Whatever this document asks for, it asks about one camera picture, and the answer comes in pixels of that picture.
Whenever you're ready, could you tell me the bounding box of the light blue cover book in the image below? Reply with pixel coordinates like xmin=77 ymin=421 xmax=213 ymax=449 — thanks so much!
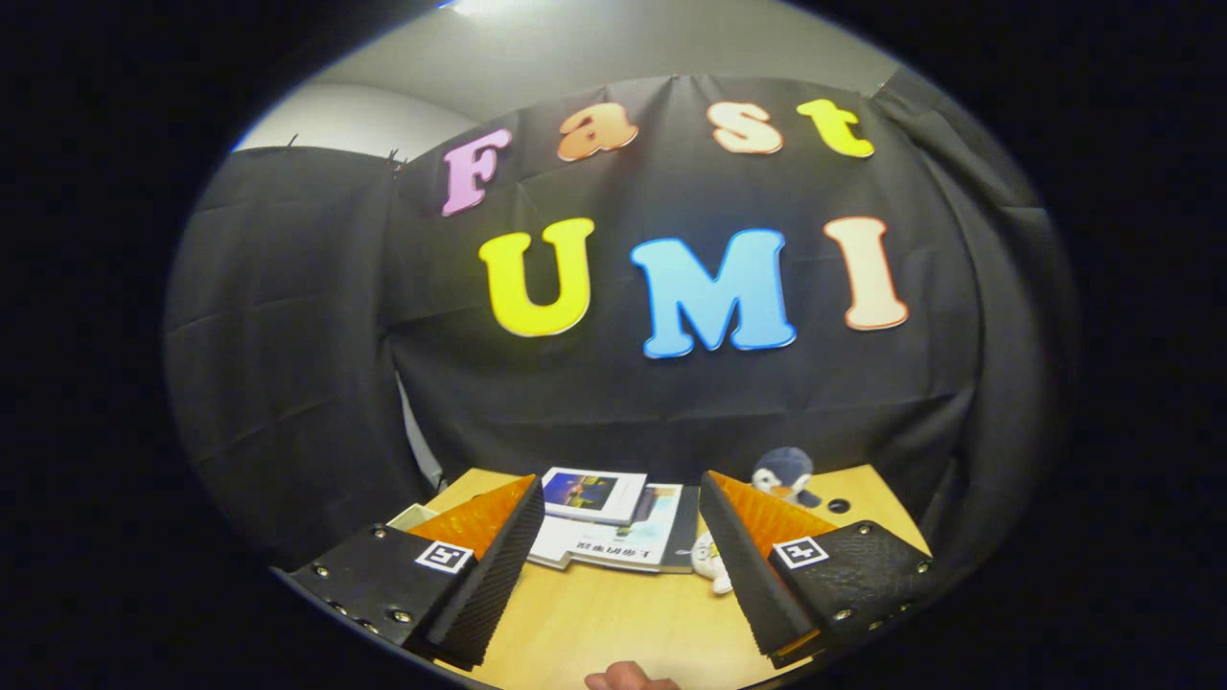
xmin=551 ymin=482 xmax=685 ymax=574

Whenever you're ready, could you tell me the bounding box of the pale green fabric storage box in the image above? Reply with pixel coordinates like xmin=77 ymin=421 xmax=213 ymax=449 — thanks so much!
xmin=386 ymin=502 xmax=440 ymax=534

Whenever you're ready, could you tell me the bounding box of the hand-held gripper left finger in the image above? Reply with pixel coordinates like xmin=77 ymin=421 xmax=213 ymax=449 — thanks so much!
xmin=285 ymin=473 xmax=547 ymax=672

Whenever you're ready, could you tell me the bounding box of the dark blue penguin plush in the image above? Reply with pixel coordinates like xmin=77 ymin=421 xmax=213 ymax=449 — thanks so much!
xmin=751 ymin=447 xmax=823 ymax=509

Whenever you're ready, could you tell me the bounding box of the white duck plush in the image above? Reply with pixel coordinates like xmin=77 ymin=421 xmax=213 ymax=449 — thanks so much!
xmin=690 ymin=532 xmax=734 ymax=596

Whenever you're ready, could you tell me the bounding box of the white text cover book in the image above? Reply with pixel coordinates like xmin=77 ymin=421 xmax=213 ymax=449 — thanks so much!
xmin=526 ymin=516 xmax=581 ymax=568

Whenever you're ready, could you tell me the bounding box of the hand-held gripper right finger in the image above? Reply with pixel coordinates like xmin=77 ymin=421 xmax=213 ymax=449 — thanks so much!
xmin=698 ymin=470 xmax=936 ymax=670

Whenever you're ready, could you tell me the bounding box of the night photo cover book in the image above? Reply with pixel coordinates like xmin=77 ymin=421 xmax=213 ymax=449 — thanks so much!
xmin=540 ymin=466 xmax=650 ymax=527

